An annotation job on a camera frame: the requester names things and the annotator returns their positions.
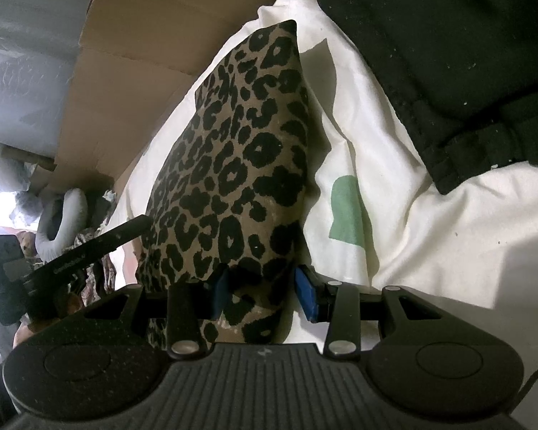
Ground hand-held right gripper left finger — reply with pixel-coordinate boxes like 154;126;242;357
85;269;234;361

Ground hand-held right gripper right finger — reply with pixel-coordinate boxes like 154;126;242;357
293;265;447;361

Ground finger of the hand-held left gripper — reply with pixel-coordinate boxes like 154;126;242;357
24;215;152;290

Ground leopard print garment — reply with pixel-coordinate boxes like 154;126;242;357
137;20;312;357

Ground black folded clothes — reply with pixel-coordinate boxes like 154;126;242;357
315;0;538;195

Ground person's left hand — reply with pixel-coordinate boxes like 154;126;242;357
13;289;88;348

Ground floral patterned garment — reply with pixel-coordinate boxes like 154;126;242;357
69;226;117;305

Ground grey neck pillow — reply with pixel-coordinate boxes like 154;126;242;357
35;187;89;263

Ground dark cloth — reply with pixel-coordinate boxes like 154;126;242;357
87;188;117;216

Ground brown teddy bear toy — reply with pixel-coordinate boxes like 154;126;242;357
15;230;39;261

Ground white pillow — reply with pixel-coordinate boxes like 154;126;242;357
0;139;32;193

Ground bear printed blanket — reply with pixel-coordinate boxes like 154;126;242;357
103;0;538;408

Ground brown cardboard sheet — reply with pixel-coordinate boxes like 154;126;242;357
47;0;306;198

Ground grey upright mattress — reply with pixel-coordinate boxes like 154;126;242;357
0;0;108;157

